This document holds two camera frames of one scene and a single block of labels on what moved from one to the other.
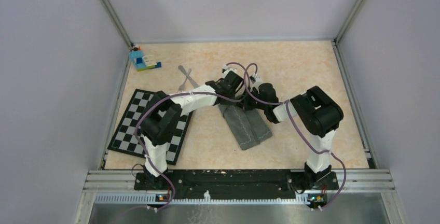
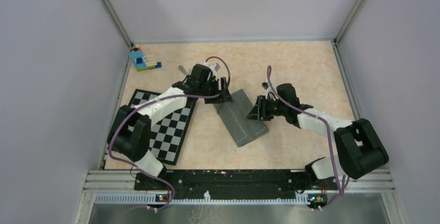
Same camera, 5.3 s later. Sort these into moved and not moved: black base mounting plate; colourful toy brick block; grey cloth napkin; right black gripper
Moved: right black gripper; grey cloth napkin
Not moved: black base mounting plate; colourful toy brick block
